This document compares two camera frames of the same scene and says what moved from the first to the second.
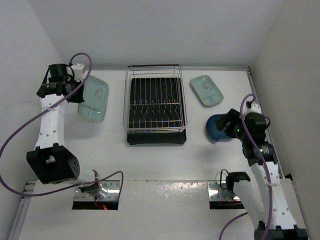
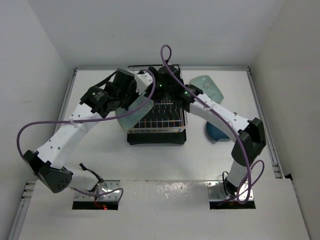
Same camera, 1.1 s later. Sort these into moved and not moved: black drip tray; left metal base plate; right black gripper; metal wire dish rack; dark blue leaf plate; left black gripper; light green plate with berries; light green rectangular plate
Moved: light green rectangular plate; right black gripper; left black gripper
Not moved: black drip tray; light green plate with berries; left metal base plate; dark blue leaf plate; metal wire dish rack
